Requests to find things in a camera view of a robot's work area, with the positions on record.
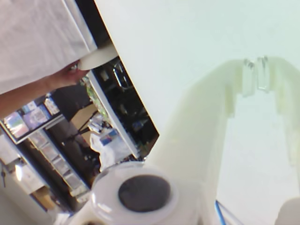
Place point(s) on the person's bare forearm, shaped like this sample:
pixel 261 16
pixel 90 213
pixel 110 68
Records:
pixel 28 92

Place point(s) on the long white beam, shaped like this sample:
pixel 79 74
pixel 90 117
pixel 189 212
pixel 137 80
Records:
pixel 112 110

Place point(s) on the small hanging key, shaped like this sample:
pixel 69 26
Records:
pixel 3 179

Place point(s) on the shelf with colourful books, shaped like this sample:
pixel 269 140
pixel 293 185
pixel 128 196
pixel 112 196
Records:
pixel 25 122

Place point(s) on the clear plastic drawer unit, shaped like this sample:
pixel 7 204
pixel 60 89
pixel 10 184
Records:
pixel 61 164

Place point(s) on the white plastic bag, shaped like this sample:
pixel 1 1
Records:
pixel 110 147

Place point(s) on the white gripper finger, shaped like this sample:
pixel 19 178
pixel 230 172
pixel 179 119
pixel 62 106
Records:
pixel 192 131
pixel 290 93

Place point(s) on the person's bare hand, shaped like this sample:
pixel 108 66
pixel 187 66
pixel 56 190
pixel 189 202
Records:
pixel 69 77

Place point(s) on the cream plate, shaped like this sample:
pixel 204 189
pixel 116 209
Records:
pixel 98 58

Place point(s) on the person in white shirt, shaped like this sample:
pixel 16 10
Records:
pixel 35 35

